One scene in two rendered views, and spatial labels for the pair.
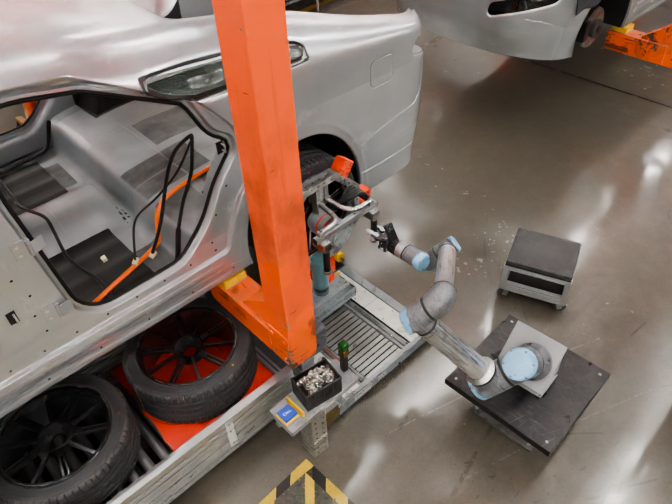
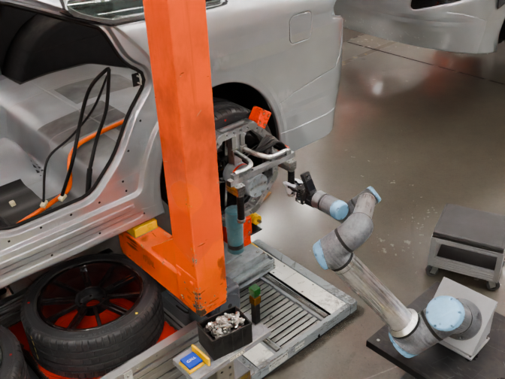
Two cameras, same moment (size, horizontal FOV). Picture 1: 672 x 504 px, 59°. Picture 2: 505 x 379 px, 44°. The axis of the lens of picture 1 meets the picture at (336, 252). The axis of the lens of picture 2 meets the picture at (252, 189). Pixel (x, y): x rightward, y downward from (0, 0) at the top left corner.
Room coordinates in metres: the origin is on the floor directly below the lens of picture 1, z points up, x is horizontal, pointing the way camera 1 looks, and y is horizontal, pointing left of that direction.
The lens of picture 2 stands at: (-0.37, -0.07, 2.48)
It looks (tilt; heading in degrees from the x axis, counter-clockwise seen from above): 32 degrees down; 1
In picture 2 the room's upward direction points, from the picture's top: 2 degrees counter-clockwise
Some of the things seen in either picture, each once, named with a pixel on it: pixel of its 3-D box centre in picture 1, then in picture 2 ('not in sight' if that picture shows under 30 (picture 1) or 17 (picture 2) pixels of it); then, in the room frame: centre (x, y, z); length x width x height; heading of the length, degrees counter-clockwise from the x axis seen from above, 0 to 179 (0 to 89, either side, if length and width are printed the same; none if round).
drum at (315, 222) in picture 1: (329, 227); (244, 178); (2.39, 0.03, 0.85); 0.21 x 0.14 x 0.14; 42
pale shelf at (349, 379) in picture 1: (314, 395); (222, 347); (1.64, 0.14, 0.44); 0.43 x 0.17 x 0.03; 132
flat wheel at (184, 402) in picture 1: (191, 357); (95, 311); (1.94, 0.78, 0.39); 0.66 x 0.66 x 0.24
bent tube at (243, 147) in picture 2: (348, 195); (264, 144); (2.42, -0.08, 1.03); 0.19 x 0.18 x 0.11; 42
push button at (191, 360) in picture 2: (287, 413); (191, 361); (1.52, 0.26, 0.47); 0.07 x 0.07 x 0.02; 42
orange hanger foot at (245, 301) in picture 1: (249, 292); (158, 240); (2.10, 0.45, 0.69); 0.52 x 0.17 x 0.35; 42
